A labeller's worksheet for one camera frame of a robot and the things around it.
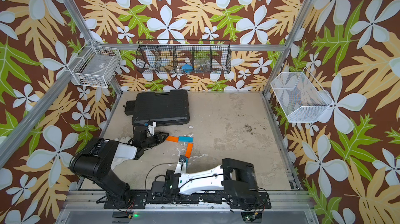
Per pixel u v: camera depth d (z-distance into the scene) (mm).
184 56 985
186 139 948
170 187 531
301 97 815
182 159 683
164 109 1108
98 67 861
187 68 942
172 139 942
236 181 494
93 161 472
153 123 890
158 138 840
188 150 908
